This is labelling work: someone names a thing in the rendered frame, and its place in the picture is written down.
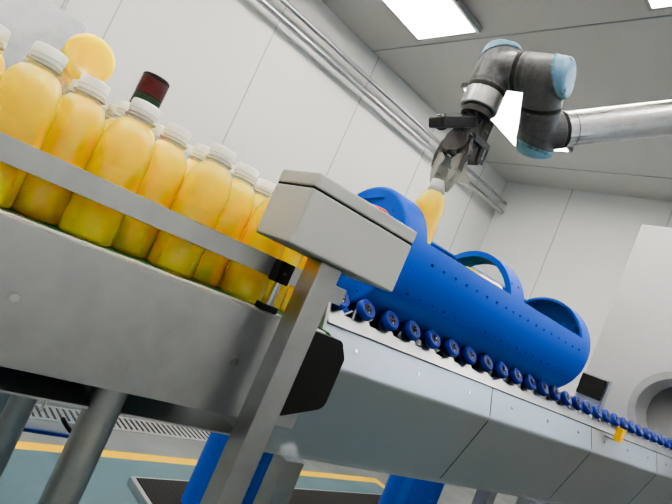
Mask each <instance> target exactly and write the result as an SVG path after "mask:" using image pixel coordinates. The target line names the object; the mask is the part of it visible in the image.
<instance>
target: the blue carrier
mask: <svg viewBox="0 0 672 504"><path fill-rule="evenodd" d="M357 195H358V196H359V197H361V198H363V199H364V200H366V201H368V202H369V203H371V204H373V205H376V206H379V207H381V208H383V209H385V210H386V211H387V212H388V215H390V216H392V217H393V218H395V219H396V220H398V221H400V222H401V223H403V224H404V225H406V226H408V227H409V228H411V229H413V230H414V231H416V232H417V235H416V237H415V240H414V242H413V244H412V245H410V246H411V248H410V251H409V253H408V256H407V258H406V260H405V263H404V265H403V267H402V270H401V272H400V274H399V277H398V279H397V282H396V284H395V286H394V289H393V291H392V292H388V291H385V290H382V289H379V288H377V287H374V286H371V285H368V284H366V283H363V282H360V281H357V280H355V279H352V278H350V277H348V276H346V275H344V274H342V273H341V275H340V277H339V279H338V281H337V284H336V286H338V287H340V288H343V289H345V290H346V292H347V294H348V296H349V299H350V304H349V306H348V307H347V309H349V310H352V311H354V310H355V309H356V305H357V303H358V302H359V301H361V300H363V299H366V300H368V301H370V302H371V303H372V305H373V306H374V309H375V317H374V318H373V320H375V321H377V322H379V320H380V319H381V314H382V313H383V312H385V311H387V310H390V311H392V312H394V313H395V315H396V316H397V318H398V322H399V326H398V328H397V329H396V330H398V331H401V330H402V329H403V325H404V323H405V322H407V321H409V320H412V321H414V322H415V323H416V324H417V325H418V326H419V329H420V337H419V338H418V339H419V340H422V338H423V337H424V334H425V332H426V331H428V330H434V331H435V332H436V333H437V334H438V335H439V338H440V346H439V348H440V349H441V347H442V346H443V345H444V341H445V340H446V339H449V338H451V339H453V340H455V341H456V343H457V344H458V347H459V354H458V356H459V355H460V354H461V353H462V349H463V348H464V347H471V348H472V349H473V350H474V352H475V354H476V357H477V360H476V362H477V361H478V359H479V356H480V355H482V354H487V355H488V356H489V357H490V358H491V360H492V363H493V367H494V364H495V363H496V362H498V361H502V362H503V363H504V364H505V365H506V367H507V369H508V374H509V370H510V369H511V368H517V369H518V370H519V371H520V373H521V375H522V380H523V376H524V375H526V374H530V375H531V376H532V377H533V378H534V380H535V383H536V382H537V381H538V380H543V381H544V382H545V383H546V384H547V386H548V388H549V386H552V385H554V386H556V387H557V388H560V387H562V386H565V385H566V384H568V383H570V382H571V381H573V380H574V379H575V378H576V377H577V376H578V375H579V374H580V373H581V371H582V370H583V369H584V367H585V365H586V363H587V361H588V358H589V354H590V348H591V340H590V334H589V330H588V328H587V325H586V323H585V322H584V320H583V319H582V318H581V316H580V315H579V314H578V313H577V312H576V311H574V310H573V309H571V308H570V307H568V306H567V305H565V304H564V303H562V302H561V301H558V300H556V299H553V298H548V297H536V298H531V299H528V300H526V299H524V292H523V288H522V284H521V282H520V280H519V278H518V276H517V275H516V273H515V272H514V271H513V270H512V269H511V268H510V267H509V266H507V265H506V264H504V263H503V262H501V261H500V260H498V259H497V258H496V257H494V256H492V255H491V254H488V253H486V252H482V251H467V252H462V253H459V254H457V255H454V254H452V253H450V252H449V251H447V250H446V249H444V248H442V247H441V246H439V245H438V244H436V243H434V242H433V241H432V242H431V244H428V243H427V225H426V220H425V217H424V215H423V213H422V211H421V210H420V208H419V207H418V206H417V205H416V204H415V203H414V202H412V201H411V200H409V199H408V198H406V197H405V196H403V195H402V194H400V193H399V192H397V191H396V190H394V189H391V188H388V187H373V188H369V189H366V190H364V191H362V192H360V193H358V194H357ZM482 264H488V265H494V266H496V267H497V268H498V269H499V271H500V273H501V274H502V277H503V280H504V283H505V286H503V285H502V284H500V283H499V282H497V281H495V280H494V279H492V278H491V277H489V276H487V275H486V274H484V273H483V272H481V271H479V270H478V269H476V268H475V267H473V266H476V265H482ZM466 266H467V267H471V268H474V269H476V270H477V271H479V272H480V273H482V274H484V275H485V276H487V277H489V278H490V279H492V280H494V281H495V282H497V283H499V284H500V285H501V286H502V288H503V289H501V288H500V287H498V286H496V285H495V284H493V283H492V282H490V281H488V280H487V279H485V278H483V277H482V276H480V275H479V274H477V273H475V272H474V271H472V270H470V269H469V268H467V267H466Z"/></svg>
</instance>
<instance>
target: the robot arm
mask: <svg viewBox="0 0 672 504"><path fill-rule="evenodd" d="M575 79H576V63H575V60H574V58H573V57H571V56H567V55H561V54H559V53H555V54H551V53H541V52H531V51H523V50H522V48H521V46H520V45H519V44H517V43H516V42H514V41H509V40H507V39H497V40H493V41H491V42H489V43H488V44H487V45H486V46H485V47H484V49H483V51H482V53H481V54H480V56H479V58H478V63H477V65H476V67H475V70H474V72H473V74H472V77H471V79H470V81H469V83H468V86H467V88H466V90H465V93H464V95H463V97H462V100H461V102H460V106H461V107H462V109H461V114H462V116H448V115H446V114H443V113H441V114H438V115H436V116H433V117H429V128H436V129H437V130H441V131H442V130H445V129H447V128H453V129H451V130H450V132H448V133H447V134H446V136H445V138H444V140H442V141H441V143H440V145H439V146H438V148H437V149H436V151H435V153H434V156H433V160H432V164H431V167H432V168H431V172H430V182H431V180H432V179H433V178H437V179H440V180H443V181H445V182H444V184H445V192H448V191H449V190H450V189H451V188H452V187H453V186H454V184H455V183H456V182H458V183H462V184H468V182H469V179H470V178H469V175H468V173H467V171H466V168H467V165H478V164H480V165H481V166H482V165H483V163H484V161H485V158H486V156H487V154H488V151H489V149H490V145H489V144H488V143H487V140H488V137H489V135H490V133H491V130H492V128H493V126H494V123H493V122H492V121H491V120H490V119H493V118H495V117H496V116H497V114H498V111H499V109H500V106H501V104H502V102H503V99H504V97H505V95H506V92H507V91H512V92H520V93H522V100H521V109H520V116H519V123H518V130H517V135H516V150H517V152H518V153H520V154H521V155H523V156H526V157H529V158H533V159H548V158H551V157H552V156H553V155H554V153H555V152H554V150H555V149H563V148H566V147H572V146H581V145H590V144H598V143H607V142H616V141H625V140H633V139H642V138H651V137H660V136H668V135H672V100H663V101H653V102H644V103H635V104H626V105H616V106H607V107H598V108H588V109H579V110H570V111H564V110H562V105H563V100H565V99H567V98H568V97H569V96H570V95H571V93H572V90H573V88H574V81H575ZM484 150H486V153H485V156H484V158H483V160H482V159H481V157H482V155H483V152H484ZM447 154H449V155H450V156H451V157H450V156H447ZM451 159H452V160H451ZM450 163H451V169H450V170H448V168H449V165H450Z"/></svg>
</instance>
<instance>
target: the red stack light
mask: <svg viewBox="0 0 672 504"><path fill-rule="evenodd" d="M135 90H138V91H141V92H144V93H146V94H148V95H150V96H152V97H153V98H155V99H156V100H158V101H159V102H160V103H161V104H162V103H163V100H164V98H165V96H166V94H167V92H168V90H169V89H168V87H167V86H166V85H165V84H163V83H162V82H160V81H159V80H157V79H155V78H153V77H151V76H148V75H145V74H143V75H142V76H141V78H140V80H139V82H138V84H137V86H136V88H135Z"/></svg>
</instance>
